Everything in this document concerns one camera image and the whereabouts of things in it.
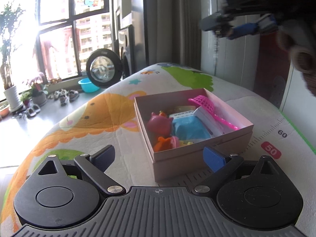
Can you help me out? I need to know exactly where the pink yellow round toy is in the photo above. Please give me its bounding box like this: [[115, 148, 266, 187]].
[[169, 105, 196, 114]]

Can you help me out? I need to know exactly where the pink cardboard box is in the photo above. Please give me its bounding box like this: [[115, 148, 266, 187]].
[[134, 88, 253, 182]]

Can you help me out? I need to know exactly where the round washing machine door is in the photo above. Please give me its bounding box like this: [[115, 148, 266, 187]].
[[86, 48, 123, 88]]

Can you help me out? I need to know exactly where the grey curtain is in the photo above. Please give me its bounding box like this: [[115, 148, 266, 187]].
[[144, 0, 201, 70]]

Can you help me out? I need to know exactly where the pink plastic racket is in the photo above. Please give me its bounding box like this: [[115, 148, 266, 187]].
[[188, 95, 239, 131]]

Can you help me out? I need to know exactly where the blue plastic basin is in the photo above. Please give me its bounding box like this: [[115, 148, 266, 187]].
[[78, 78, 100, 93]]

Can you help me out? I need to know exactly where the pink pig toy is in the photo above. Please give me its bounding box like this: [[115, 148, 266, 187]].
[[146, 112, 174, 137]]

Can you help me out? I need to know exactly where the orange toy camera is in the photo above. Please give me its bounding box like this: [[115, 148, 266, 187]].
[[153, 136, 179, 152]]

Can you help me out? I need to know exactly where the white charger box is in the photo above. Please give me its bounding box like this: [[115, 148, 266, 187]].
[[193, 106, 231, 137]]

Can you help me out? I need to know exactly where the small flower pot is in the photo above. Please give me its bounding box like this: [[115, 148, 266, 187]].
[[32, 93, 48, 107]]

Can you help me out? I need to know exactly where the colourful play mat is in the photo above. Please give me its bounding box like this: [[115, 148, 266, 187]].
[[1, 63, 315, 236]]

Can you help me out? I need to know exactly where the person's right hand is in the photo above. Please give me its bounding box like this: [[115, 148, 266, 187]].
[[277, 20, 315, 95]]

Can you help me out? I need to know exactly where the white plant pot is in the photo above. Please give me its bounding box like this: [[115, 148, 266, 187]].
[[4, 85, 23, 112]]

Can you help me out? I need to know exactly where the blue wet cotton pack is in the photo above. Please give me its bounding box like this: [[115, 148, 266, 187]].
[[171, 110, 212, 142]]

